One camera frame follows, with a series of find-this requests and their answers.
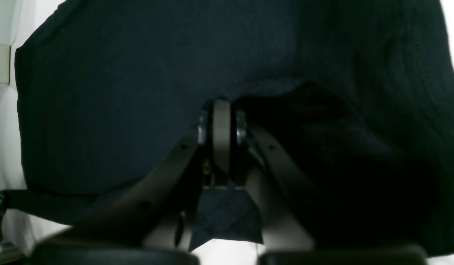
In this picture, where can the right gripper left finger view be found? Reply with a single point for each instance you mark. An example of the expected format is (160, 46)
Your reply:
(157, 212)

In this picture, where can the black T-shirt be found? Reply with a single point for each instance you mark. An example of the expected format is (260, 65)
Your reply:
(359, 92)

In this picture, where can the right gripper right finger view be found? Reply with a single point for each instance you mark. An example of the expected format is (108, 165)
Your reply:
(295, 214)

